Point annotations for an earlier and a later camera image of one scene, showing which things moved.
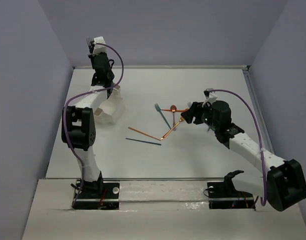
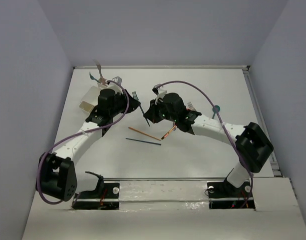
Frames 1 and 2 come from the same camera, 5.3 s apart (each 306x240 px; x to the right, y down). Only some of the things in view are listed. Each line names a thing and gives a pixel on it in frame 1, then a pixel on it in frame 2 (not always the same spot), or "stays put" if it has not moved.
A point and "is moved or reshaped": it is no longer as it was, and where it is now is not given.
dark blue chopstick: (143, 141) stays put
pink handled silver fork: (91, 44) is moved or reshaped
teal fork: (158, 109) is moved or reshaped
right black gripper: (195, 110) to (151, 113)
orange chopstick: (144, 133) stays put
